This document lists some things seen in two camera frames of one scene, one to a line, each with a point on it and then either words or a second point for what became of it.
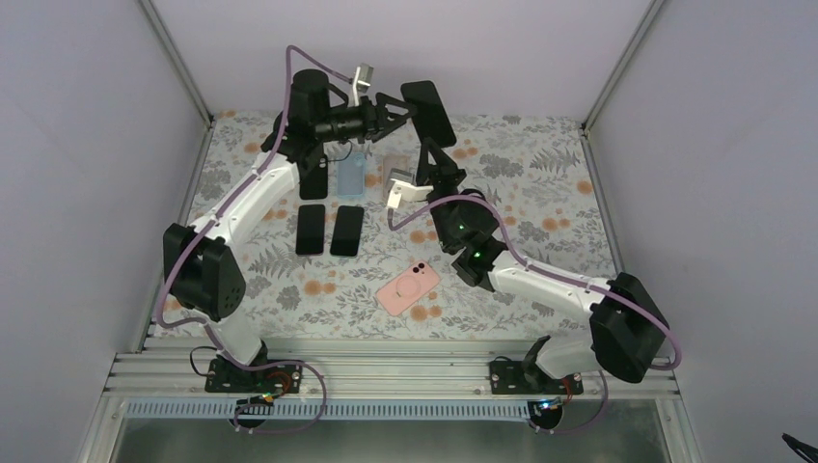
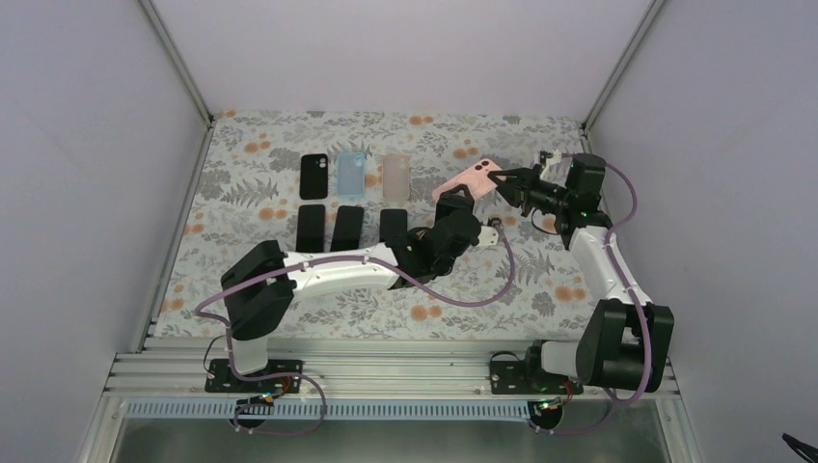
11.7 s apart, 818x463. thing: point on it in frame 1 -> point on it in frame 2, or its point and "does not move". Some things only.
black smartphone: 347,231 does not move
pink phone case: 407,287 -> 476,178
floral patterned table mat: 326,256 does not move
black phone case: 314,184 does not move
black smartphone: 311,230 does not move
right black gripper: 445,171 -> 519,190
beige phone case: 389,162 does not move
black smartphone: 430,118 -> 394,225
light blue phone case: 350,176 does not move
